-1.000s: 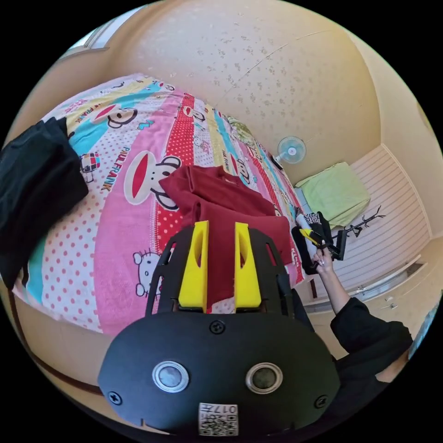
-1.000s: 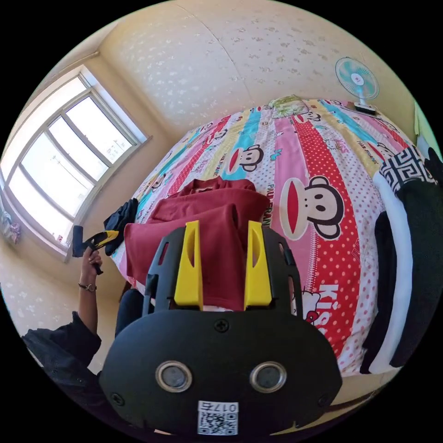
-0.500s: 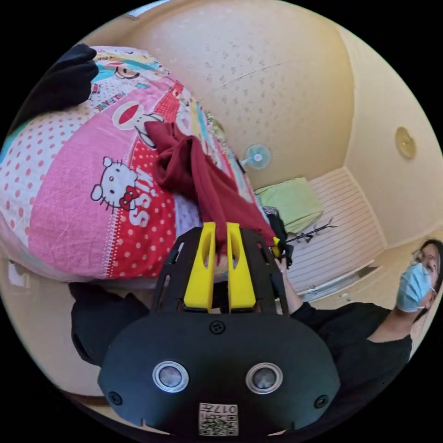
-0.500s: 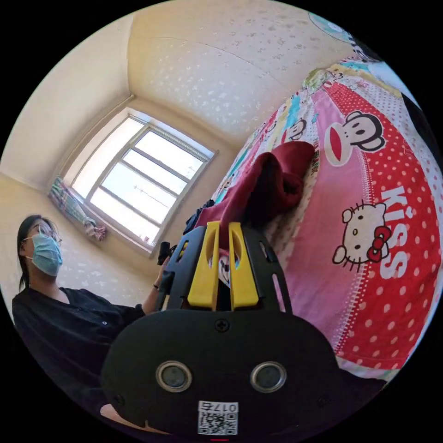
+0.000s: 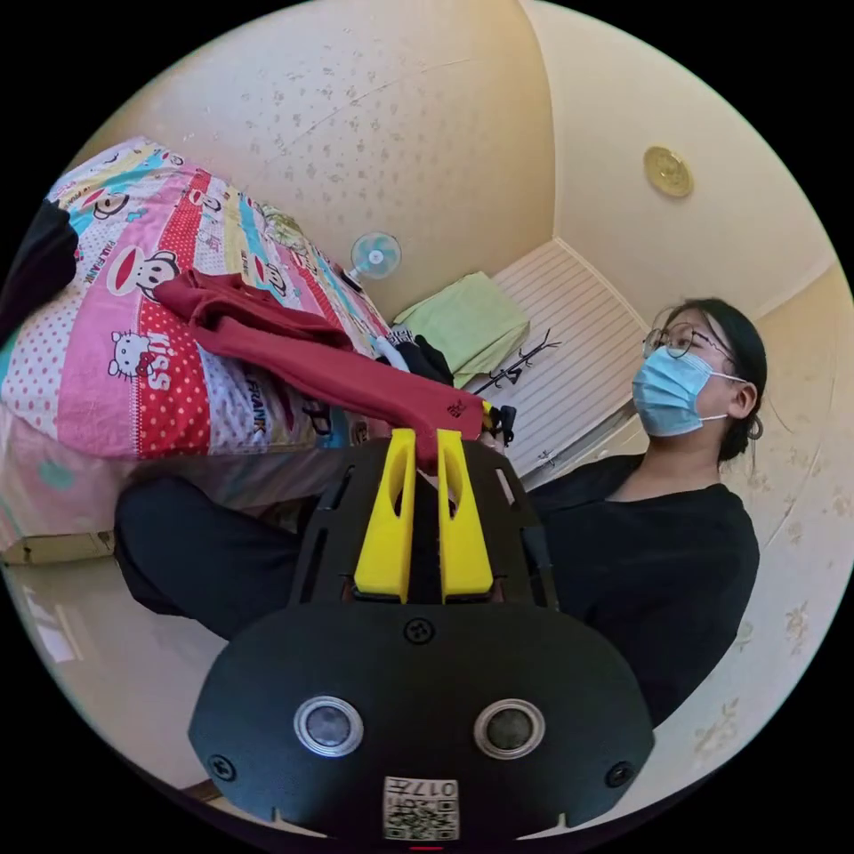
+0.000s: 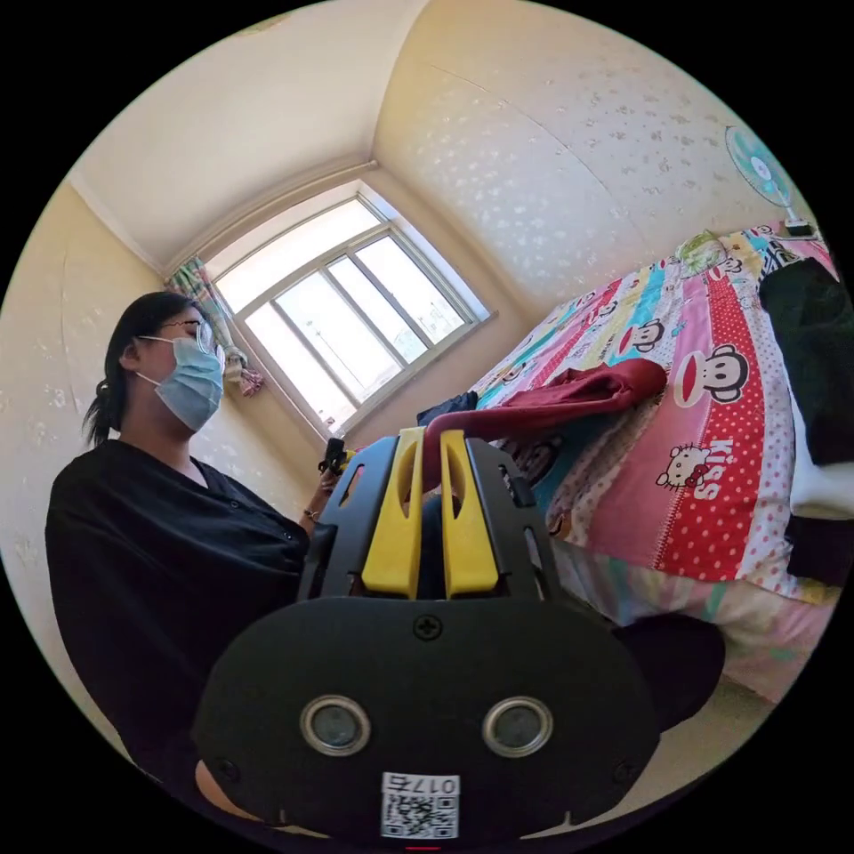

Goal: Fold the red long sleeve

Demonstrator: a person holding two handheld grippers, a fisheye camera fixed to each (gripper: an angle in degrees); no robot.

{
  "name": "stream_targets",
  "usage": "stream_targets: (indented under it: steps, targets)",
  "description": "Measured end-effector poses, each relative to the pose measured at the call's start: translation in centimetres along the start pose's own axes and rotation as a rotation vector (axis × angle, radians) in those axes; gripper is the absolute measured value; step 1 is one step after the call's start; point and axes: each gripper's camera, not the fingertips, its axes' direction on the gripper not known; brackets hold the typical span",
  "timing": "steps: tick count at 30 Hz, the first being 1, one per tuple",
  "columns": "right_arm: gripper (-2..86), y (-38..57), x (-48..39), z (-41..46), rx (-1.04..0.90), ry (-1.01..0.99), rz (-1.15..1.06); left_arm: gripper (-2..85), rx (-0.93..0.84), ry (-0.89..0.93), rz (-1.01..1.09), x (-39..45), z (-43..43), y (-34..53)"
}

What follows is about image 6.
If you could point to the dark blue garment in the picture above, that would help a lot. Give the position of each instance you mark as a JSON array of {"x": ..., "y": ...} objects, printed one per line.
[{"x": 447, "y": 407}]

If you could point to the person's right hand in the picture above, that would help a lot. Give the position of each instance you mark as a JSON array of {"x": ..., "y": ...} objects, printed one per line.
[{"x": 220, "y": 790}]

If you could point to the person's left forearm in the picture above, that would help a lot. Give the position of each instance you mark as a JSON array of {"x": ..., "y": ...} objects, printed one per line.
[{"x": 311, "y": 517}]

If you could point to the red long sleeve shirt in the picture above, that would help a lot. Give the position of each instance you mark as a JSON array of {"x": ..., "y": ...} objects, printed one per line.
[{"x": 587, "y": 393}]

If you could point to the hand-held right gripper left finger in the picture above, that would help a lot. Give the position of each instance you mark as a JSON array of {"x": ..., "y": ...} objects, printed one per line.
[{"x": 395, "y": 534}]

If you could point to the window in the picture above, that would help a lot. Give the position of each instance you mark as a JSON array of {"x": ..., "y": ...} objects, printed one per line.
[{"x": 347, "y": 320}]

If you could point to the person's body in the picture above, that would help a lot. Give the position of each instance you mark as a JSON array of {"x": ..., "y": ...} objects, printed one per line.
[{"x": 167, "y": 547}]

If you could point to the standing fan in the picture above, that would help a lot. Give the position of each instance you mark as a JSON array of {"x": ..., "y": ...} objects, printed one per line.
[{"x": 757, "y": 163}]

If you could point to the green patterned pillow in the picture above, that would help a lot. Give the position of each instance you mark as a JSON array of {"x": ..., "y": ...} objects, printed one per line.
[{"x": 699, "y": 252}]

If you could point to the bed with cartoon printed sheet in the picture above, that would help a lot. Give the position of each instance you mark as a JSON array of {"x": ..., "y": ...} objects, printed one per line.
[{"x": 720, "y": 480}]

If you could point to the green plaid curtain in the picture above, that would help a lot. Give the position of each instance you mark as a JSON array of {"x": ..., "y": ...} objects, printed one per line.
[{"x": 193, "y": 283}]

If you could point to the person's left hand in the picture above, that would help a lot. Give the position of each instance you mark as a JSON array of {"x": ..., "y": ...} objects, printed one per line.
[{"x": 325, "y": 482}]

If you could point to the pile of clothes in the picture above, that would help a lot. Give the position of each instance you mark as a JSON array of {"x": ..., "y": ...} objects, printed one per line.
[{"x": 807, "y": 347}]

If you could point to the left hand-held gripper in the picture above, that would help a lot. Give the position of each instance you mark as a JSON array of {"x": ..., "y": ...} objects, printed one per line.
[{"x": 333, "y": 452}]

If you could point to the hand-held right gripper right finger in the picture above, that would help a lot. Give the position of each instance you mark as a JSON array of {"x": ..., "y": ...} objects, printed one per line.
[{"x": 469, "y": 540}]

